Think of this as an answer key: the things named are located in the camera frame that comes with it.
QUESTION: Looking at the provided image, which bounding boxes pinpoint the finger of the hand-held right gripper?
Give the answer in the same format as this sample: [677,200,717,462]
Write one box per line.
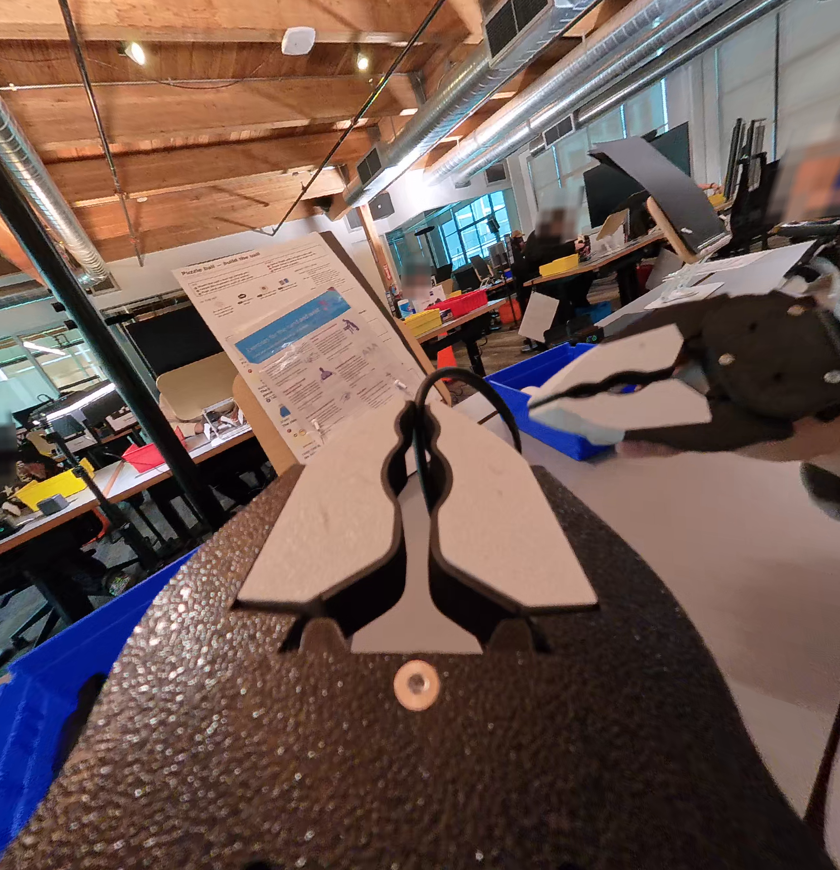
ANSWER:
[527,377,714,450]
[546,323,689,402]

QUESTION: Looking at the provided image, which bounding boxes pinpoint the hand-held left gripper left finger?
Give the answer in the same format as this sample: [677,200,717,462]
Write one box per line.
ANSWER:
[235,401,421,640]

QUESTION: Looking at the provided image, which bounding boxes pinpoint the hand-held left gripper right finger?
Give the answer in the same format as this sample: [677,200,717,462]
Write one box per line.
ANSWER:
[427,402,600,647]

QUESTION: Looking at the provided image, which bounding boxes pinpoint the blue plastic bin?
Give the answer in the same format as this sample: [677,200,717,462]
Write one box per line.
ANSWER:
[487,342,640,463]
[0,546,198,870]

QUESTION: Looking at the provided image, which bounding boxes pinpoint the black cable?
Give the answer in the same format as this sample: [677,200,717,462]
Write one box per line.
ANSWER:
[408,367,524,519]

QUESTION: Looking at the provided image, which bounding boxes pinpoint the grey desk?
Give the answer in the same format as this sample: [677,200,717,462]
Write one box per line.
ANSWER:
[348,391,840,827]

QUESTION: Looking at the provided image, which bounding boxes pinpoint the person's right hand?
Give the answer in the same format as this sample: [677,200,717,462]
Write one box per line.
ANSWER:
[620,409,840,470]

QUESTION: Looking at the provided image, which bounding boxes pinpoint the white paper sheet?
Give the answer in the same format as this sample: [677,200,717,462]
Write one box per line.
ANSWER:
[692,241,818,298]

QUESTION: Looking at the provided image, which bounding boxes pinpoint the white board panel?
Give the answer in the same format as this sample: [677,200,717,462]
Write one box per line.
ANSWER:
[518,292,560,344]

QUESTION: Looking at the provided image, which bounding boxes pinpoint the white instruction sheet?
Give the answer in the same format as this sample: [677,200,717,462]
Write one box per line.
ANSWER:
[172,231,431,466]

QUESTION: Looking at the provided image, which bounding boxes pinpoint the red plastic bin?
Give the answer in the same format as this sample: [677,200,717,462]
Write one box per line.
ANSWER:
[121,442,171,474]
[430,291,490,318]

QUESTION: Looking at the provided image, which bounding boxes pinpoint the beige document stand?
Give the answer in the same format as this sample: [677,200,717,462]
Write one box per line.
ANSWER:
[155,352,251,436]

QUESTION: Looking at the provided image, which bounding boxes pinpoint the black metal pole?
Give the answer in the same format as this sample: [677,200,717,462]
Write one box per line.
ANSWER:
[0,139,225,534]

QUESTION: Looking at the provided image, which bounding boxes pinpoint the silver ventilation duct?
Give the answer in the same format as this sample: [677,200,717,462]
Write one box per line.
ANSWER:
[0,68,115,290]
[342,41,530,208]
[423,0,795,188]

